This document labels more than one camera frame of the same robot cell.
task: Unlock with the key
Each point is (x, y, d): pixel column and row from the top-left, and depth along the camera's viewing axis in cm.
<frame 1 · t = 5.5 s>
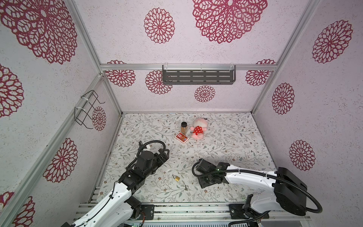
left hand: (165, 156, 79), fingers open
right hand: (201, 180, 82), fingers open
small brass padlock: (177, 178, 87), on the table
amber spice jar black lid: (184, 127, 102), point 9 cm above the table
red playing card box: (182, 137, 105), point 2 cm above the table
pink plush toy red dress: (200, 126, 105), point 7 cm above the table

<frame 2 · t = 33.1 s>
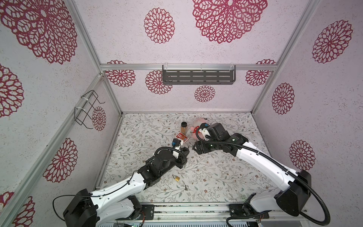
left hand: (185, 152, 76), fingers open
right hand: (198, 143, 77), fingers open
the named things where they were.

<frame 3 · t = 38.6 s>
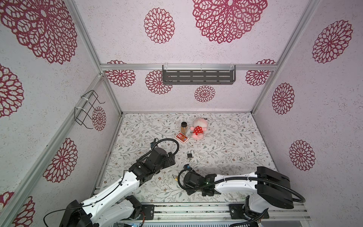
left hand: (168, 160, 81), fingers open
right hand: (183, 185, 81), fingers open
black padlock: (189, 155, 97), on the table
the other named things where they were.

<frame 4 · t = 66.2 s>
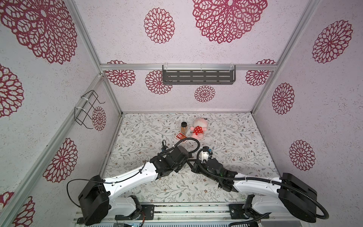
left hand: (188, 159, 79), fingers open
right hand: (185, 160, 76), fingers closed
